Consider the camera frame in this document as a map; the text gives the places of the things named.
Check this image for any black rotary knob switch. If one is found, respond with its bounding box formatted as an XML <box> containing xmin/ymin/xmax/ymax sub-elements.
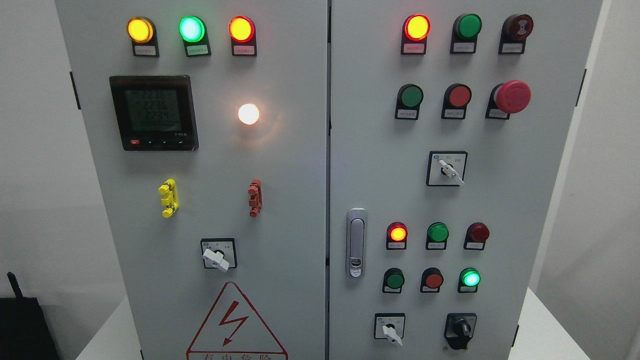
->
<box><xmin>443</xmin><ymin>313</ymin><xmax>477</xmax><ymax>350</ymax></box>

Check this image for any red terminal connector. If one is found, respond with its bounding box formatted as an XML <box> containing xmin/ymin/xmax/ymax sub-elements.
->
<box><xmin>247</xmin><ymin>178</ymin><xmax>263</xmax><ymax>218</ymax></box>

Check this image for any red lit indicator middle left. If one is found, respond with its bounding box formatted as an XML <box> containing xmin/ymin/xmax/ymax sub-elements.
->
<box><xmin>385</xmin><ymin>221</ymin><xmax>409</xmax><ymax>250</ymax></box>

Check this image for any red lit indicator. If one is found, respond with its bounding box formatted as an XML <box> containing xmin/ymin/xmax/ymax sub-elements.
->
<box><xmin>400</xmin><ymin>13</ymin><xmax>431</xmax><ymax>56</ymax></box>
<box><xmin>385</xmin><ymin>221</ymin><xmax>409</xmax><ymax>250</ymax></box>

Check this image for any white lit indicator lamp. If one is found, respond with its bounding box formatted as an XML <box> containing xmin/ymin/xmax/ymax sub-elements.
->
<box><xmin>237</xmin><ymin>104</ymin><xmax>260</xmax><ymax>125</ymax></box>

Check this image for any green push button upper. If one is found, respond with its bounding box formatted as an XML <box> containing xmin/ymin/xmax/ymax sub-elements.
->
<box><xmin>394</xmin><ymin>83</ymin><xmax>425</xmax><ymax>121</ymax></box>

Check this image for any green push button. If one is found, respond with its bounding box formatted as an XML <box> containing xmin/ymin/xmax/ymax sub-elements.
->
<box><xmin>394</xmin><ymin>83</ymin><xmax>425</xmax><ymax>121</ymax></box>
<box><xmin>382</xmin><ymin>268</ymin><xmax>406</xmax><ymax>294</ymax></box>

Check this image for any green push button lower left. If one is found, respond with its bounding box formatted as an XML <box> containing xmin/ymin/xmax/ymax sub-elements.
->
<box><xmin>382</xmin><ymin>268</ymin><xmax>406</xmax><ymax>294</ymax></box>

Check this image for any grey left cabinet door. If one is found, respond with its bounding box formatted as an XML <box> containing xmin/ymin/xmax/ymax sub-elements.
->
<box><xmin>55</xmin><ymin>0</ymin><xmax>329</xmax><ymax>360</ymax></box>

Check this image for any grey cabinet door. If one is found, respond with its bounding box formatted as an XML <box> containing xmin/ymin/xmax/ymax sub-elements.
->
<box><xmin>327</xmin><ymin>0</ymin><xmax>602</xmax><ymax>360</ymax></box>
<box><xmin>55</xmin><ymin>0</ymin><xmax>329</xmax><ymax>360</ymax></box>

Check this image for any green indicator middle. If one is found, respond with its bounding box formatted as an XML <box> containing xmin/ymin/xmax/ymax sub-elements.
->
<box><xmin>425</xmin><ymin>222</ymin><xmax>450</xmax><ymax>250</ymax></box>

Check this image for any grey right cabinet door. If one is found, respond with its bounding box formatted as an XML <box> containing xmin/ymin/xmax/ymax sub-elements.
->
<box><xmin>327</xmin><ymin>0</ymin><xmax>602</xmax><ymax>360</ymax></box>

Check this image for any red push button lower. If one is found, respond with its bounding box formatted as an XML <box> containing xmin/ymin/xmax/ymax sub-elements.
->
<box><xmin>420</xmin><ymin>267</ymin><xmax>444</xmax><ymax>293</ymax></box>

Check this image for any red push button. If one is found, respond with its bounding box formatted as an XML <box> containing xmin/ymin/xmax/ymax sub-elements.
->
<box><xmin>420</xmin><ymin>267</ymin><xmax>444</xmax><ymax>293</ymax></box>
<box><xmin>441</xmin><ymin>83</ymin><xmax>473</xmax><ymax>120</ymax></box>

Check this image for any yellow terminal connector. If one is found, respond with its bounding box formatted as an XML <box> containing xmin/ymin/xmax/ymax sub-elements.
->
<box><xmin>157</xmin><ymin>178</ymin><xmax>179</xmax><ymax>219</ymax></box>

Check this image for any red push button upper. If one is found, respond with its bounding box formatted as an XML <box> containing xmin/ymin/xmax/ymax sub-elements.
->
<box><xmin>441</xmin><ymin>83</ymin><xmax>473</xmax><ymax>120</ymax></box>

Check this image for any red indicator middle right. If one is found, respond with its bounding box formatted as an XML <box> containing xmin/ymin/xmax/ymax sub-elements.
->
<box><xmin>463</xmin><ymin>222</ymin><xmax>490</xmax><ymax>251</ymax></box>

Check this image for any red indicator light left door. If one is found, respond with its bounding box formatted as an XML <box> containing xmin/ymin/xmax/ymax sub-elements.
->
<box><xmin>228</xmin><ymin>15</ymin><xmax>258</xmax><ymax>57</ymax></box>

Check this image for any red high voltage warning sticker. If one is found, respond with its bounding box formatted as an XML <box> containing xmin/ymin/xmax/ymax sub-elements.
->
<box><xmin>186</xmin><ymin>281</ymin><xmax>289</xmax><ymax>360</ymax></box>

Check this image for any green indicator lower right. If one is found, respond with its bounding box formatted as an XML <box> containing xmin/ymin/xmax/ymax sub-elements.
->
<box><xmin>457</xmin><ymin>268</ymin><xmax>482</xmax><ymax>294</ymax></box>

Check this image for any red lit indicator top right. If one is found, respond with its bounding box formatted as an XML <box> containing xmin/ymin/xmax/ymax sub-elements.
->
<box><xmin>400</xmin><ymin>13</ymin><xmax>431</xmax><ymax>56</ymax></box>

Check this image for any black digital power meter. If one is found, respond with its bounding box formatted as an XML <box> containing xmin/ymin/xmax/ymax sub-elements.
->
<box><xmin>109</xmin><ymin>75</ymin><xmax>199</xmax><ymax>151</ymax></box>

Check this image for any green lit indicator light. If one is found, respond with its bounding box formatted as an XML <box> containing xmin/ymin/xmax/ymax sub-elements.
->
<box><xmin>178</xmin><ymin>15</ymin><xmax>211</xmax><ymax>57</ymax></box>

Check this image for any red emergency stop mushroom button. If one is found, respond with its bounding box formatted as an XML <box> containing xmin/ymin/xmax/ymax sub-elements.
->
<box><xmin>485</xmin><ymin>79</ymin><xmax>531</xmax><ymax>120</ymax></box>

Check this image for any green indicator top right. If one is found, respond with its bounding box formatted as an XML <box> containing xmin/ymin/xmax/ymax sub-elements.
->
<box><xmin>449</xmin><ymin>13</ymin><xmax>483</xmax><ymax>55</ymax></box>

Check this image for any yellow indicator light top left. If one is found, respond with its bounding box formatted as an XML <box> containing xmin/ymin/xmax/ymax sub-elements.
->
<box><xmin>126</xmin><ymin>16</ymin><xmax>159</xmax><ymax>58</ymax></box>

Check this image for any dark red buzzer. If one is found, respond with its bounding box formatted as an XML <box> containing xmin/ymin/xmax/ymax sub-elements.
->
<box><xmin>498</xmin><ymin>14</ymin><xmax>534</xmax><ymax>55</ymax></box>

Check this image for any black device with antenna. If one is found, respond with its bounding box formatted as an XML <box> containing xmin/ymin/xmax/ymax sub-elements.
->
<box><xmin>0</xmin><ymin>271</ymin><xmax>60</xmax><ymax>360</ymax></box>

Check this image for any silver door latch handle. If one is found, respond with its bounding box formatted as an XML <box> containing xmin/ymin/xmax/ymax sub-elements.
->
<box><xmin>345</xmin><ymin>207</ymin><xmax>368</xmax><ymax>279</ymax></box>

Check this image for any white selector switch left door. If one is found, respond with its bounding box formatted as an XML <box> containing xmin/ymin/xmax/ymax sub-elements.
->
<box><xmin>199</xmin><ymin>238</ymin><xmax>238</xmax><ymax>272</ymax></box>

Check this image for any white selector switch upper right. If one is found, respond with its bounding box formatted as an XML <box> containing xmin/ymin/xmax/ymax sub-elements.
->
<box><xmin>426</xmin><ymin>150</ymin><xmax>468</xmax><ymax>187</ymax></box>

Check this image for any white selector switch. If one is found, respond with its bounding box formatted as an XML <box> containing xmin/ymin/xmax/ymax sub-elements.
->
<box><xmin>426</xmin><ymin>150</ymin><xmax>468</xmax><ymax>187</ymax></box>
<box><xmin>374</xmin><ymin>312</ymin><xmax>406</xmax><ymax>346</ymax></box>

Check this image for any white selector switch lower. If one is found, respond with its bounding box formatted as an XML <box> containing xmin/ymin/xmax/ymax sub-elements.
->
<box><xmin>374</xmin><ymin>312</ymin><xmax>406</xmax><ymax>346</ymax></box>

